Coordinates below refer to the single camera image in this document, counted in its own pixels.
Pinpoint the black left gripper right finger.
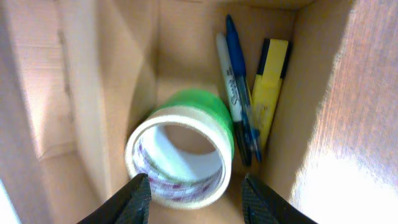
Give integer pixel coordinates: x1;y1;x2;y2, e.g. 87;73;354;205
241;174;317;224

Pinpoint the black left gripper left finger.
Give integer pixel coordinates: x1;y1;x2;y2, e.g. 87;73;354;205
78;173;152;224

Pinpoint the black and white marker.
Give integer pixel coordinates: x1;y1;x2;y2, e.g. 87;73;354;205
216;32;252;167

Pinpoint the yellow highlighter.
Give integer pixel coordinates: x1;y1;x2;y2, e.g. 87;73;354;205
252;39;290;150

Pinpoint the blue retractable pen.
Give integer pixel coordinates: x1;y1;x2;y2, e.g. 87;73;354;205
226;14;262;167

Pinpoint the green tape roll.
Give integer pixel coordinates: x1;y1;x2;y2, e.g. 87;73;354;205
151;88;235;158

